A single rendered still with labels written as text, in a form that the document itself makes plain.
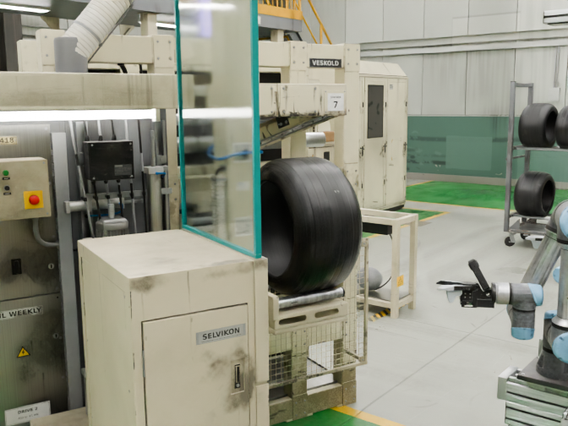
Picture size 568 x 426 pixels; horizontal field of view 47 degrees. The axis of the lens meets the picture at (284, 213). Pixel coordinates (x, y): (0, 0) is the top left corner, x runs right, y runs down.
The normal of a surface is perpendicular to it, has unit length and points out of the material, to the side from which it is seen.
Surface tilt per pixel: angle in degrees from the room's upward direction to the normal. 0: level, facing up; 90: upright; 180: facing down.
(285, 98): 90
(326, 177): 39
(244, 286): 90
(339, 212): 71
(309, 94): 90
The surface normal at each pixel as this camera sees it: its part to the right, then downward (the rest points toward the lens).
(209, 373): 0.51, 0.14
